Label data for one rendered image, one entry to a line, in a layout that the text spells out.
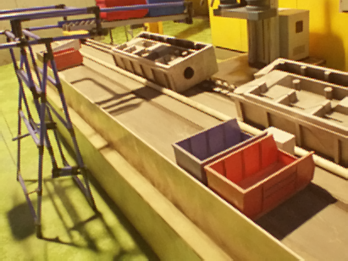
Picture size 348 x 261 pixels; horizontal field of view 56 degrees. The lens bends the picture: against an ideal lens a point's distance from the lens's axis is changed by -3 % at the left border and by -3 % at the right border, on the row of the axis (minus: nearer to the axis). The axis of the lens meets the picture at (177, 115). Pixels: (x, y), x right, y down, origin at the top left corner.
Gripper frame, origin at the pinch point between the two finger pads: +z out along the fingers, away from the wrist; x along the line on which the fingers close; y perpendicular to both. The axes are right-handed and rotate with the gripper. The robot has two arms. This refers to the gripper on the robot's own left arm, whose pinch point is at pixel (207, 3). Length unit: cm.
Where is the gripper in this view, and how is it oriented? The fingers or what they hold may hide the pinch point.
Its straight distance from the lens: 295.5
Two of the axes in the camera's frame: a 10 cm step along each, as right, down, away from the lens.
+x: 5.3, 3.3, -7.8
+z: -2.6, 9.4, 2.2
